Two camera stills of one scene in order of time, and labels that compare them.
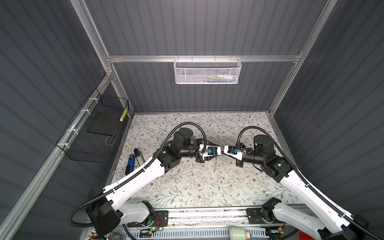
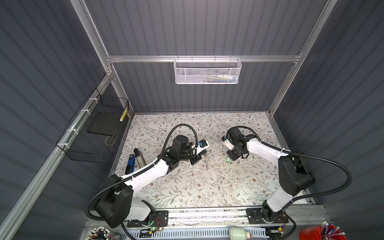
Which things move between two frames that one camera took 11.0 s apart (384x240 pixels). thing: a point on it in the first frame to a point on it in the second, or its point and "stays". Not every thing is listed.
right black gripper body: [238, 162] to [233, 154]
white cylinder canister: [236, 233] stays
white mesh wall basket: [207, 71] stays
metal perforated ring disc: [215, 163] to [206, 162]
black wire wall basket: [92, 135] stays
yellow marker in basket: [123, 114] stays
